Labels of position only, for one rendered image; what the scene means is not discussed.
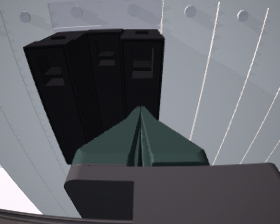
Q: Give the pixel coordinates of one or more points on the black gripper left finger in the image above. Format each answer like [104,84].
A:
[118,145]

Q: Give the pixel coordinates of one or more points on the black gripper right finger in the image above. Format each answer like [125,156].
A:
[166,147]

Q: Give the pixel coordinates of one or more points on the grey open-frame rack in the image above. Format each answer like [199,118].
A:
[219,84]

